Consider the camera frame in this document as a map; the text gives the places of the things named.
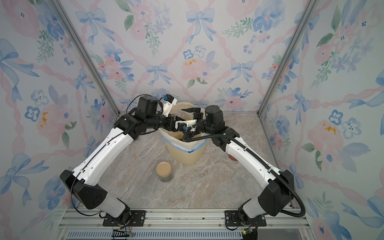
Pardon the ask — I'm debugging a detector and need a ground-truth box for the red jar lid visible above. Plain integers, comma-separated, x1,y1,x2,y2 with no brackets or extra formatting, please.
228,155,238,162

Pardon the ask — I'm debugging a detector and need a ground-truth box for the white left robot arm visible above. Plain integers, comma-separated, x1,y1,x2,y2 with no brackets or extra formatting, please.
60,94,177,225

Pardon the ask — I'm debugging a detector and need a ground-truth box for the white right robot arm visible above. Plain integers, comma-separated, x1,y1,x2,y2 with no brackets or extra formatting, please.
176,105,295,220

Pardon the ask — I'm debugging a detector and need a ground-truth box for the translucent bin liner blue band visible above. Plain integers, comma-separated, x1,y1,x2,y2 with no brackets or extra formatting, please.
158,102,211,154

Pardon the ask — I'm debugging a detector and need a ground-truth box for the cream ribbed trash bin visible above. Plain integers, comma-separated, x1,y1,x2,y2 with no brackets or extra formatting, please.
166,143,206,166

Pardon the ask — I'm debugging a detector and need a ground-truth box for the glass jar tan lid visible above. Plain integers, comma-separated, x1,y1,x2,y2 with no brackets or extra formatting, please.
156,162,173,182

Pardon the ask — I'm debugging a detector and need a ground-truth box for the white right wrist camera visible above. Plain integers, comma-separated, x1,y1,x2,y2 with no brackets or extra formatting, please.
175,120,197,132

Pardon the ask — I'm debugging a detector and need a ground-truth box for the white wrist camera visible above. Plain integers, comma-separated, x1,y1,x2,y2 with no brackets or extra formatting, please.
161,94,178,117
175,120,197,132

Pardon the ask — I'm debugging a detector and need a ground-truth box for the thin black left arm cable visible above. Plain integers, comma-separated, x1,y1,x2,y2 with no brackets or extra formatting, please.
125,98,164,116

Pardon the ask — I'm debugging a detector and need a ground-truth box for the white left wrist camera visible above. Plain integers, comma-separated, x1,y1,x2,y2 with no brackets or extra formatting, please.
161,94,178,117

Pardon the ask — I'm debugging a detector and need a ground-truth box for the black corrugated cable conduit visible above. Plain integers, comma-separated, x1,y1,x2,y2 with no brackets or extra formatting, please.
181,130,307,218

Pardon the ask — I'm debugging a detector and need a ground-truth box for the aluminium mounting rail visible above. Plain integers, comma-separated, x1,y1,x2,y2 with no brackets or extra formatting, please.
53,209,315,240

